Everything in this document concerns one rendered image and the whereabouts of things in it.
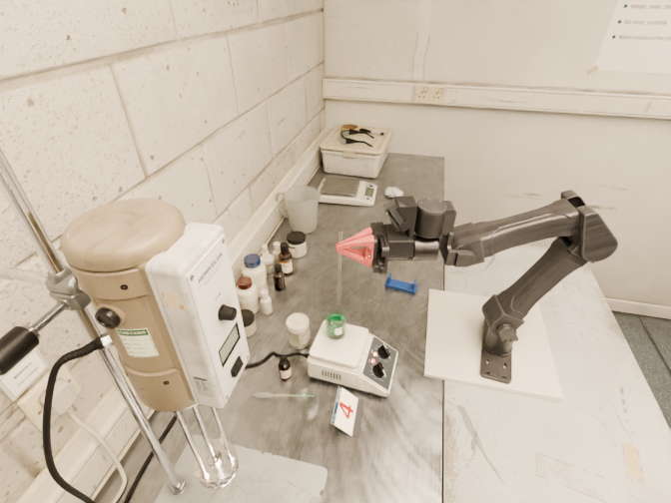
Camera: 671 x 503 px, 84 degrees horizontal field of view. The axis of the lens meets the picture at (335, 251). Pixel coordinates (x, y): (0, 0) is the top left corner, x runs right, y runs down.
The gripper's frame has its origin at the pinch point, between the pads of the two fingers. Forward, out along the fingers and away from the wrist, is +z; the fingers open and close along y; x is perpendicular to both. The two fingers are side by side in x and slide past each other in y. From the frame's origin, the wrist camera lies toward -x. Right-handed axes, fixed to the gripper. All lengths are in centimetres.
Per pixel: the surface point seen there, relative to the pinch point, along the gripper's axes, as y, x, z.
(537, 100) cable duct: -120, 1, -98
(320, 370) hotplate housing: 7.4, 30.1, 4.7
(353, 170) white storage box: -109, 31, -11
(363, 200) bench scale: -80, 32, -14
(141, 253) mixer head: 37.1, -26.0, 18.1
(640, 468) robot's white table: 29, 34, -59
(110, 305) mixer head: 37.9, -21.0, 22.0
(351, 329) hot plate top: -1.3, 25.9, -3.3
